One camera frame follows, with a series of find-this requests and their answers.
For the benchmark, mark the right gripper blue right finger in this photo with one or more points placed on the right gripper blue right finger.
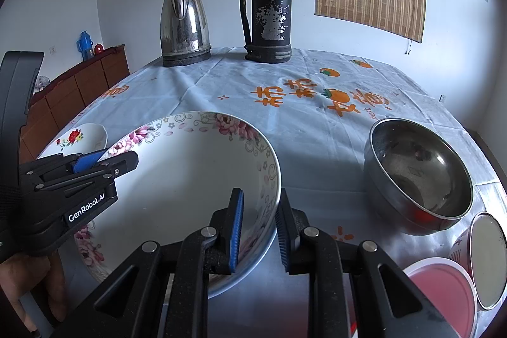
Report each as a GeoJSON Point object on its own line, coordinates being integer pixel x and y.
{"type": "Point", "coordinates": [290, 224]}

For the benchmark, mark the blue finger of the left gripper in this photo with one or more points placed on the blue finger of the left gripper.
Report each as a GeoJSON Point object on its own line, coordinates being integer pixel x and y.
{"type": "Point", "coordinates": [120, 164]}
{"type": "Point", "coordinates": [87, 161]}

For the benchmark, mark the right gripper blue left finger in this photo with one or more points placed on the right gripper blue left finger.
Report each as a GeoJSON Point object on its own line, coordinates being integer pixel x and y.
{"type": "Point", "coordinates": [224, 253]}

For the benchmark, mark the red flower white plate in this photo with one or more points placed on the red flower white plate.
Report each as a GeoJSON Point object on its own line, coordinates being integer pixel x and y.
{"type": "Point", "coordinates": [82, 139]}

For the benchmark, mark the pink floral large plate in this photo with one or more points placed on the pink floral large plate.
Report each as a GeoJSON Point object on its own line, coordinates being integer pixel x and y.
{"type": "Point", "coordinates": [188, 165]}

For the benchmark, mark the person's left hand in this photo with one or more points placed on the person's left hand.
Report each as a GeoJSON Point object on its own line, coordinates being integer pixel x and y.
{"type": "Point", "coordinates": [20, 274]}

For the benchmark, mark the brown wooden sideboard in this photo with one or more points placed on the brown wooden sideboard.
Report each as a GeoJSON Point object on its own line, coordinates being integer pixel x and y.
{"type": "Point", "coordinates": [51, 109]}

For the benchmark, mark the light blue printed tablecloth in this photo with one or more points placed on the light blue printed tablecloth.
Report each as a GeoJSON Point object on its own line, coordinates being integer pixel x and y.
{"type": "Point", "coordinates": [316, 110]}

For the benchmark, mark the small red object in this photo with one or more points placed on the small red object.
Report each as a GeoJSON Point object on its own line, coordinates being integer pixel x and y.
{"type": "Point", "coordinates": [98, 49]}

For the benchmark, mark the blue thermos jug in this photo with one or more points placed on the blue thermos jug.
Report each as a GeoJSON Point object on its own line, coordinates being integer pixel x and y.
{"type": "Point", "coordinates": [85, 46]}

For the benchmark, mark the stainless steel bowl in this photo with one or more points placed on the stainless steel bowl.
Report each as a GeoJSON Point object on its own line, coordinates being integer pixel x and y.
{"type": "Point", "coordinates": [414, 179]}

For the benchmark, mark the stainless steel electric kettle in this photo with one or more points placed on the stainless steel electric kettle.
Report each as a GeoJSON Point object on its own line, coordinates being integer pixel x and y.
{"type": "Point", "coordinates": [184, 33]}

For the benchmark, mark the white paper cup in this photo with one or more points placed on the white paper cup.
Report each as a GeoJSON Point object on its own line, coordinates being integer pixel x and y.
{"type": "Point", "coordinates": [481, 250]}

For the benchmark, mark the black worn thermos flask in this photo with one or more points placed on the black worn thermos flask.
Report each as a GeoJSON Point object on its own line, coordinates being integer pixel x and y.
{"type": "Point", "coordinates": [266, 27]}

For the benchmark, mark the white wall socket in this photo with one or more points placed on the white wall socket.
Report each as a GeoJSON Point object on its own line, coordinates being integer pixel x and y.
{"type": "Point", "coordinates": [52, 50]}

